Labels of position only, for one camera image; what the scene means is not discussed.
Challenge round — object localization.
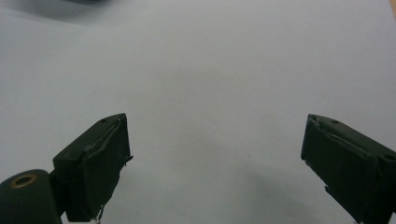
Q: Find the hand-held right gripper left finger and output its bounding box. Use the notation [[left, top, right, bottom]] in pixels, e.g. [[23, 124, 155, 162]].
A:
[[51, 112, 134, 223]]

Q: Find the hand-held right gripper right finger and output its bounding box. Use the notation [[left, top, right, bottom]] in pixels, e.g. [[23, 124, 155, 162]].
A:
[[300, 113, 396, 224]]

